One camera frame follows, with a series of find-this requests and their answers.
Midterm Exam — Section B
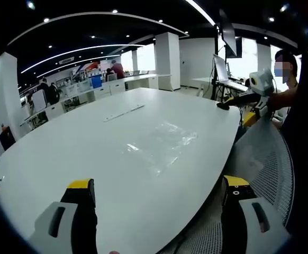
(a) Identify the black floor cabinet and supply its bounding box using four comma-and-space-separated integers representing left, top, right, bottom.
0, 123, 17, 152

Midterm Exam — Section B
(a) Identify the person's head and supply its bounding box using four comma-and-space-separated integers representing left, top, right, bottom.
274, 48, 300, 90

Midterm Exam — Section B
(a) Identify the white table cable cover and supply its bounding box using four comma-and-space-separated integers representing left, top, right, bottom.
102, 103, 146, 123

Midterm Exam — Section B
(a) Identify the grey mesh office chair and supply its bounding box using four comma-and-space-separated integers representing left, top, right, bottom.
156, 113, 295, 254

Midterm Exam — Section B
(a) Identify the clear food packaging bag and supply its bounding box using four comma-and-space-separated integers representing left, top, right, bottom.
150, 120, 199, 153
124, 141, 183, 177

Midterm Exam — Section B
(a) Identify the long white desk row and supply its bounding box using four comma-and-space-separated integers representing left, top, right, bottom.
20, 73, 160, 128

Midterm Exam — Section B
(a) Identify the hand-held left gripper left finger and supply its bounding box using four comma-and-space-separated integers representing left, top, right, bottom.
28, 178, 98, 254

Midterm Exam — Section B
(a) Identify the black hanging monitor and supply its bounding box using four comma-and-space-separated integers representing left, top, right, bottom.
218, 8, 242, 58

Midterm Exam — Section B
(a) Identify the tilted desk monitor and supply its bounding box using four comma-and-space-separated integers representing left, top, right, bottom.
213, 54, 230, 83

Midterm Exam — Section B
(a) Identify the white side desk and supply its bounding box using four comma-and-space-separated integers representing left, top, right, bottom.
191, 76, 250, 98

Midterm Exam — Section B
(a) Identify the blue storage box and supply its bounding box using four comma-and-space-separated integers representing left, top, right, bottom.
90, 76, 103, 89

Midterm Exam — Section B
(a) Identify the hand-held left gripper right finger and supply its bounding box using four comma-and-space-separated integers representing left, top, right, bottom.
221, 175, 291, 254

